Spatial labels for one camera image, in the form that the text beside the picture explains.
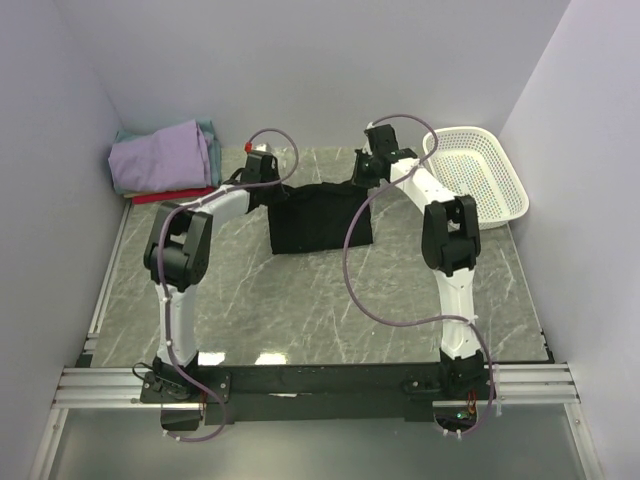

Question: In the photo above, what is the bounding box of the folded lilac t shirt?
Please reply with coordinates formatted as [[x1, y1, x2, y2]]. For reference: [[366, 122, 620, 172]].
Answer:
[[107, 118, 213, 194]]

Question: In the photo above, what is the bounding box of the white perforated plastic basket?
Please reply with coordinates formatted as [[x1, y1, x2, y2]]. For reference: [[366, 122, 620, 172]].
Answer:
[[422, 126, 529, 230]]

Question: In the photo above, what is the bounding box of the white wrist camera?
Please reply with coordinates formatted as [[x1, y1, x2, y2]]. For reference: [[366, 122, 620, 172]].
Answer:
[[362, 122, 374, 155], [244, 142, 273, 155]]

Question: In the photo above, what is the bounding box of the black floral print t shirt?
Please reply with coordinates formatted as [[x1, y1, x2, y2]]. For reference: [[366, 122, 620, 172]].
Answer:
[[266, 182, 373, 255]]

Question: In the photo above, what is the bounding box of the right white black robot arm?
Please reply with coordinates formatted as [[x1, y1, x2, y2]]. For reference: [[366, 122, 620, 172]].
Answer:
[[352, 122, 485, 397]]

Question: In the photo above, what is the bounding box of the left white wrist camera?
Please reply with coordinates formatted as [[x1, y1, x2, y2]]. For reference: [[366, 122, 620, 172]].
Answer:
[[244, 142, 273, 155]]

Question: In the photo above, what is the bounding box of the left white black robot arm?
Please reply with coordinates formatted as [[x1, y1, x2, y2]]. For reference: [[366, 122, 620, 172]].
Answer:
[[143, 144, 286, 400]]

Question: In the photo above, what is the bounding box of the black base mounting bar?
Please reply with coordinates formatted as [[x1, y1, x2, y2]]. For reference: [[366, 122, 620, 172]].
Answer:
[[140, 355, 495, 432]]

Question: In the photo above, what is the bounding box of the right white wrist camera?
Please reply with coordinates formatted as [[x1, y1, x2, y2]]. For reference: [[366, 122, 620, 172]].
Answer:
[[362, 122, 374, 155]]

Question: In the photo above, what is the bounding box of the folded red t shirt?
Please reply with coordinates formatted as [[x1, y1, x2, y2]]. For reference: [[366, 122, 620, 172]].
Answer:
[[131, 187, 216, 205]]

